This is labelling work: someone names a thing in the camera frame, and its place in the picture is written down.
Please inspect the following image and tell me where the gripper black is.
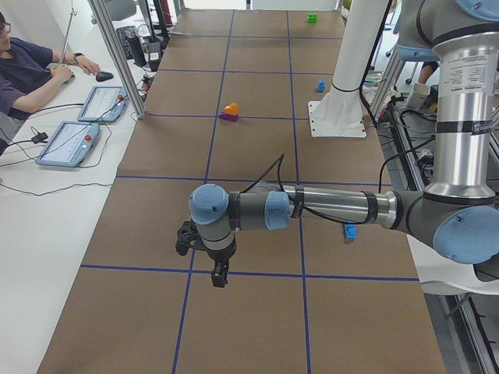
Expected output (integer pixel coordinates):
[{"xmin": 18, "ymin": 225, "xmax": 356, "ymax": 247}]
[{"xmin": 207, "ymin": 243, "xmax": 237, "ymax": 288}]

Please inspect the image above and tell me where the purple trapezoid block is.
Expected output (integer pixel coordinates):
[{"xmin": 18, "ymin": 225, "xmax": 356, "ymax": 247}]
[{"xmin": 218, "ymin": 111, "xmax": 239, "ymax": 122}]

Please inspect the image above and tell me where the orange trapezoid block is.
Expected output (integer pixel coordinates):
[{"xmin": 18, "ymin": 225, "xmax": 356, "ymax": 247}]
[{"xmin": 222, "ymin": 102, "xmax": 239, "ymax": 116}]

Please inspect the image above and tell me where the long blue block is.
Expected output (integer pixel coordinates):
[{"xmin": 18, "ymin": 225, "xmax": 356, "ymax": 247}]
[{"xmin": 343, "ymin": 223, "xmax": 357, "ymax": 242}]

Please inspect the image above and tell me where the near teach pendant tablet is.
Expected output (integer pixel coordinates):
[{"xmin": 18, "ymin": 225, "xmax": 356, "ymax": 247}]
[{"xmin": 35, "ymin": 121, "xmax": 101, "ymax": 168}]

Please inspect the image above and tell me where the teach pendant tablet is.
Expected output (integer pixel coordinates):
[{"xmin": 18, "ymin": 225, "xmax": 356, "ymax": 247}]
[
  {"xmin": 77, "ymin": 86, "xmax": 126, "ymax": 122},
  {"xmin": 35, "ymin": 121, "xmax": 101, "ymax": 168}
]

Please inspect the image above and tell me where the far teach pendant tablet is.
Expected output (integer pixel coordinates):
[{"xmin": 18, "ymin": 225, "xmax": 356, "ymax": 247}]
[{"xmin": 77, "ymin": 86, "xmax": 126, "ymax": 122}]

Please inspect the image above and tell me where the small blue block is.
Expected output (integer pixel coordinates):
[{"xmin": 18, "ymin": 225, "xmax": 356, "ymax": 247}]
[{"xmin": 316, "ymin": 80, "xmax": 326, "ymax": 93}]

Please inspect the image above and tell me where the black computer mouse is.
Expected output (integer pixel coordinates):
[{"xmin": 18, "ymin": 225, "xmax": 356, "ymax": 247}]
[{"xmin": 95, "ymin": 71, "xmax": 114, "ymax": 83}]

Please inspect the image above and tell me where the black water bottle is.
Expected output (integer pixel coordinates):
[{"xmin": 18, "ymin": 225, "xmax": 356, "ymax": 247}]
[{"xmin": 126, "ymin": 29, "xmax": 147, "ymax": 67}]

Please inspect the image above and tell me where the black keyboard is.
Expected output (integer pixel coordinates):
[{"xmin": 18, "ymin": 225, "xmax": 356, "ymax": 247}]
[{"xmin": 115, "ymin": 26, "xmax": 136, "ymax": 60}]

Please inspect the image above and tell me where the green double block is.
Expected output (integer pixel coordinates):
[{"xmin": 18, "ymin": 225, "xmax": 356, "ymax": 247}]
[{"xmin": 306, "ymin": 13, "xmax": 318, "ymax": 23}]

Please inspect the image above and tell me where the seated person dark shirt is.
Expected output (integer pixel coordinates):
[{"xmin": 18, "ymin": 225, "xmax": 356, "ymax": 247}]
[{"xmin": 1, "ymin": 16, "xmax": 101, "ymax": 121}]

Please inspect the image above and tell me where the white camera pillar stand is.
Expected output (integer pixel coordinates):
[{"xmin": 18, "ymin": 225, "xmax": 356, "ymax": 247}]
[{"xmin": 308, "ymin": 0, "xmax": 391, "ymax": 138}]

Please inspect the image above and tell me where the aluminium frame post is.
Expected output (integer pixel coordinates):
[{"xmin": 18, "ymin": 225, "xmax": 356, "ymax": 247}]
[{"xmin": 88, "ymin": 0, "xmax": 146, "ymax": 119}]

